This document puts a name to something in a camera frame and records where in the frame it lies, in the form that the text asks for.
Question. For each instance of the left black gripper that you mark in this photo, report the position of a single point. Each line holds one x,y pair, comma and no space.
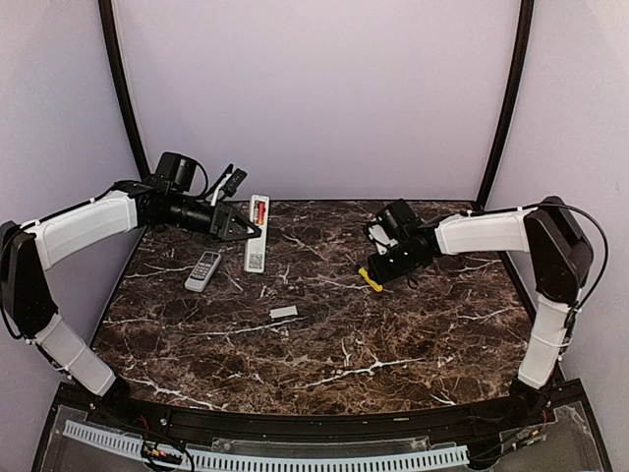
222,219

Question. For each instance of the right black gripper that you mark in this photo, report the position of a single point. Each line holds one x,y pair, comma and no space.
381,274

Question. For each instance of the white slim remote control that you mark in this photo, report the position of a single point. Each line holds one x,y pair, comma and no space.
256,246

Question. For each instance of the yellow handled screwdriver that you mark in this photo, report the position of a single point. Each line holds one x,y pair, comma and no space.
373,284

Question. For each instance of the white battery cover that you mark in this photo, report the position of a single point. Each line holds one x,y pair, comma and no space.
283,312

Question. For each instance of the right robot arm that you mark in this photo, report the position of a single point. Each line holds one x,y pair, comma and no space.
560,251

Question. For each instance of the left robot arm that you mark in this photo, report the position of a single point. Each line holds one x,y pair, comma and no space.
30,249

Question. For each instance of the red battery in remote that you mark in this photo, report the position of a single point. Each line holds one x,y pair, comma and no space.
260,212

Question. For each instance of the grey remote control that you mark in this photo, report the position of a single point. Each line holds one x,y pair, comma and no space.
203,271

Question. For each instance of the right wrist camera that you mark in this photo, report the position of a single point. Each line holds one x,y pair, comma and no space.
378,236

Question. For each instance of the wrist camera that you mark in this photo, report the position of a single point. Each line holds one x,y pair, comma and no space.
378,236
227,184

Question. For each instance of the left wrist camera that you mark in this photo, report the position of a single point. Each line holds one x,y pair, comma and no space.
227,184

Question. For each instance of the black front rail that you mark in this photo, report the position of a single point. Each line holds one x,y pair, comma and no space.
476,423

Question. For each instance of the white slotted cable duct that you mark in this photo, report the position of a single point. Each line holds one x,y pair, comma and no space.
240,455

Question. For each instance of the left black frame post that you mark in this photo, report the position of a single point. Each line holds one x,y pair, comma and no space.
121,87

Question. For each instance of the black frame post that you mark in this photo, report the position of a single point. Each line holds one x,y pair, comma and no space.
121,87
517,63

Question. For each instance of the right black frame post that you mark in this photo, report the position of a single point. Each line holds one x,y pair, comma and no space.
517,63

